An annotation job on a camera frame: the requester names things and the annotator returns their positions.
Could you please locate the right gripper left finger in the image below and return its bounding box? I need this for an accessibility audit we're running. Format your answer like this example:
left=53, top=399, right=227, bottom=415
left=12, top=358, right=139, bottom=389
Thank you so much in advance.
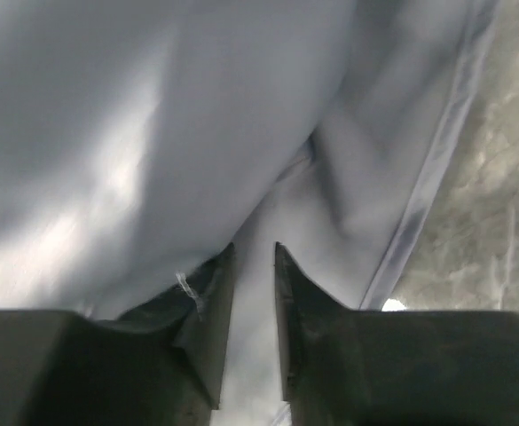
left=0, top=246, right=235, bottom=425

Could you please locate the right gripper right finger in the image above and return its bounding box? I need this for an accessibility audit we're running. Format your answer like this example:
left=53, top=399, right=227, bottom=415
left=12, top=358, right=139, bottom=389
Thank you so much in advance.
left=274, top=244, right=519, bottom=425

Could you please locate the grey pillowcase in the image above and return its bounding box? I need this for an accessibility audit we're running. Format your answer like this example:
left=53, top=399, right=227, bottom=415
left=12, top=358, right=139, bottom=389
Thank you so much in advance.
left=0, top=1, right=499, bottom=425

